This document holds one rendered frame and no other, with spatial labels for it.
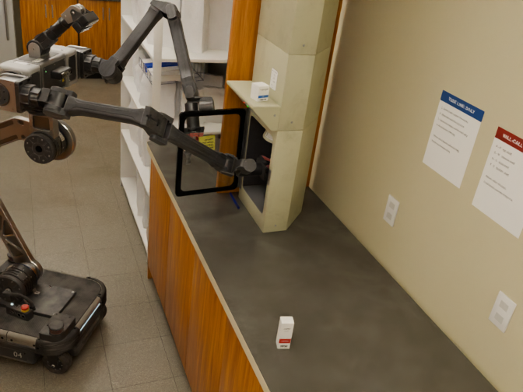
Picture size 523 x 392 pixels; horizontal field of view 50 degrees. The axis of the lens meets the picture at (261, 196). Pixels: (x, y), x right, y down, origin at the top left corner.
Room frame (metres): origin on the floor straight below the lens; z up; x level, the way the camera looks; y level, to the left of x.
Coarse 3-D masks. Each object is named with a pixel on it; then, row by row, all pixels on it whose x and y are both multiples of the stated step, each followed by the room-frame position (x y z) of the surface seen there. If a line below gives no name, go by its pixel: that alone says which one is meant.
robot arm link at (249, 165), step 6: (234, 156) 2.15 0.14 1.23; (234, 162) 2.15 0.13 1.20; (240, 162) 2.07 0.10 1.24; (246, 162) 2.08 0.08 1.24; (252, 162) 2.09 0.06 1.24; (234, 168) 2.10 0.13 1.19; (240, 168) 2.08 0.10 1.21; (246, 168) 2.06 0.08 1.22; (252, 168) 2.07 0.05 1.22; (228, 174) 2.11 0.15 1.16; (246, 174) 2.10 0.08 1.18
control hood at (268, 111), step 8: (232, 88) 2.21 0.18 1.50; (240, 88) 2.20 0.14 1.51; (248, 88) 2.21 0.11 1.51; (240, 96) 2.11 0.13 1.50; (248, 96) 2.10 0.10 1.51; (248, 104) 2.03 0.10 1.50; (256, 104) 2.02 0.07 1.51; (264, 104) 2.04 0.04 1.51; (272, 104) 2.05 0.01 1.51; (256, 112) 2.00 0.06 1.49; (264, 112) 2.01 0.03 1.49; (272, 112) 2.02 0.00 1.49; (264, 120) 2.01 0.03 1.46; (272, 120) 2.03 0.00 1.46; (272, 128) 2.03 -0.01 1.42
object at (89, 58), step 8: (88, 48) 2.47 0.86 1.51; (80, 56) 2.40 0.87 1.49; (88, 56) 2.42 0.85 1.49; (96, 56) 2.45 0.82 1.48; (80, 64) 2.40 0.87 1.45; (88, 64) 2.40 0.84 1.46; (96, 64) 2.40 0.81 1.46; (80, 72) 2.40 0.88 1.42; (88, 72) 2.42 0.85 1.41; (96, 72) 2.43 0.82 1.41
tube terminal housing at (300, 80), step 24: (264, 48) 2.25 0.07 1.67; (264, 72) 2.22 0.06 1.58; (288, 72) 2.04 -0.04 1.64; (312, 72) 2.09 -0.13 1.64; (288, 96) 2.05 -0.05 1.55; (312, 96) 2.14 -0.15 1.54; (288, 120) 2.05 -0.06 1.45; (312, 120) 2.19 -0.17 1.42; (288, 144) 2.06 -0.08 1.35; (312, 144) 2.26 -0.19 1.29; (288, 168) 2.07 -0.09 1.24; (240, 192) 2.30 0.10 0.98; (288, 192) 2.08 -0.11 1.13; (264, 216) 2.05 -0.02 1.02; (288, 216) 2.09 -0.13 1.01
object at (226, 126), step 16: (192, 128) 2.18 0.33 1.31; (208, 128) 2.22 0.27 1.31; (224, 128) 2.26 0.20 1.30; (208, 144) 2.22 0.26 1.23; (224, 144) 2.26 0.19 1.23; (192, 160) 2.19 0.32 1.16; (176, 176) 2.15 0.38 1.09; (192, 176) 2.19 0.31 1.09; (208, 176) 2.23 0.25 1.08; (224, 176) 2.27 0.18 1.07
